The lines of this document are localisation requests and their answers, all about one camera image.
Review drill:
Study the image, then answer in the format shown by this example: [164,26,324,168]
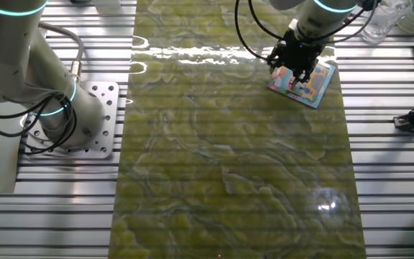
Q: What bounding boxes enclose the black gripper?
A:
[266,29,327,87]

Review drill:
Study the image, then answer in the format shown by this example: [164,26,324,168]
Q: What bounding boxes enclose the colourful jigsaw puzzle piece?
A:
[272,65,298,95]

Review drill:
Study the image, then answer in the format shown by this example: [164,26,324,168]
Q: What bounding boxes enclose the bus picture puzzle board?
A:
[267,59,337,109]

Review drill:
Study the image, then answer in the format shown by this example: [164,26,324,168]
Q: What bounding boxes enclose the clear plastic cup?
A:
[358,0,413,46]

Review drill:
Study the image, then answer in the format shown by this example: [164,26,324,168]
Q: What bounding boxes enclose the green marble pattern mat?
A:
[108,0,368,259]

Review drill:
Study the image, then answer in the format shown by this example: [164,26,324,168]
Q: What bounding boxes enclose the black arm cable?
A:
[234,0,275,62]
[247,0,377,45]

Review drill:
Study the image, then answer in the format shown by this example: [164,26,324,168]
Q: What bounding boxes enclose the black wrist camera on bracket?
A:
[359,0,382,12]

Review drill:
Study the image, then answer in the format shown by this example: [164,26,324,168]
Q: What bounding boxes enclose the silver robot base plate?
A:
[23,81,121,160]

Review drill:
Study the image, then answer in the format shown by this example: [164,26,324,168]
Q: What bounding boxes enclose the grey hose with metal connector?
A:
[40,21,86,84]

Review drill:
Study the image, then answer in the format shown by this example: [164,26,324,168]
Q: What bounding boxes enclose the black cable bundle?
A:
[0,75,78,156]

